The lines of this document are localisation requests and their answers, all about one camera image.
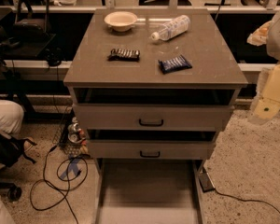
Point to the grey top drawer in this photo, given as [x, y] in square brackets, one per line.
[152, 117]

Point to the black power adapter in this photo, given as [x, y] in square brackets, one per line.
[206, 182]

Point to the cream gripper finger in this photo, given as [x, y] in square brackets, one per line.
[262, 110]

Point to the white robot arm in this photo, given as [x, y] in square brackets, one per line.
[267, 34]

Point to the grey middle drawer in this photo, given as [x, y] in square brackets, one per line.
[120, 149]

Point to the dark striped snack bar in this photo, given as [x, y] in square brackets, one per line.
[124, 55]

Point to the person leg white trousers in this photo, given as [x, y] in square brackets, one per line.
[11, 117]

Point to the metal cans on floor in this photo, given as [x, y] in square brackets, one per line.
[75, 133]

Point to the grey drawer cabinet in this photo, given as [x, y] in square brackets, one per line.
[214, 79]

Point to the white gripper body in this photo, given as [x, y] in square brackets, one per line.
[279, 37]

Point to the white bowl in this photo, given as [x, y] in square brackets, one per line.
[121, 21]

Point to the grey open bottom drawer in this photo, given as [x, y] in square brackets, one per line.
[148, 192]

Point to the blue rxbar blueberry wrapper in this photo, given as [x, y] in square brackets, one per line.
[175, 64]

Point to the clear plastic water bottle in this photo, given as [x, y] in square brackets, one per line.
[172, 28]

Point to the black chair base caster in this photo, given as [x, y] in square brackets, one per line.
[13, 192]

